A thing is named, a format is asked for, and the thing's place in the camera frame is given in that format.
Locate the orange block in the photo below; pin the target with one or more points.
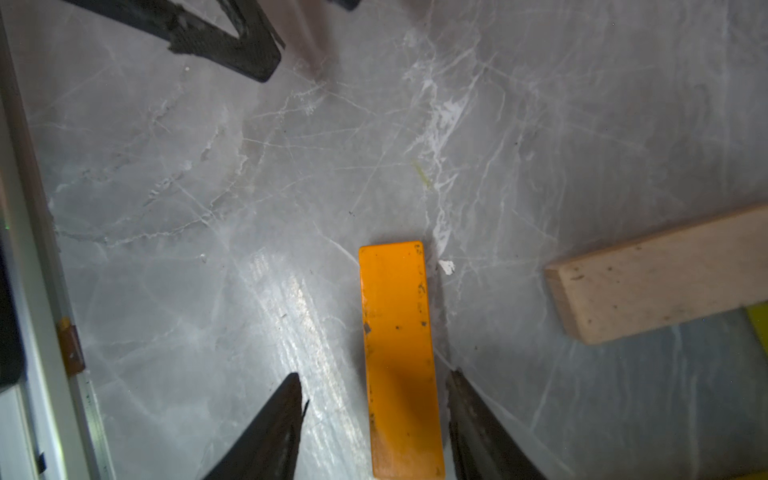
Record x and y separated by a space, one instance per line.
401 384

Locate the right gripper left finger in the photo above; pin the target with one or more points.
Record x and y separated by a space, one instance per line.
269 446

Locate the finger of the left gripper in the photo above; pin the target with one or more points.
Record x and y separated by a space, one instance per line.
254 52

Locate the yellow block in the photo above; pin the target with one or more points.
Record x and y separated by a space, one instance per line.
758 317

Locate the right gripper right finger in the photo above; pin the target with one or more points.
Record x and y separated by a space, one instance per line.
481 447

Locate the tan block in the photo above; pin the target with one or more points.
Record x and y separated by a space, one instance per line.
665 279

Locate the aluminium front rail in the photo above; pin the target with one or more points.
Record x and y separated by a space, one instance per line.
50 420

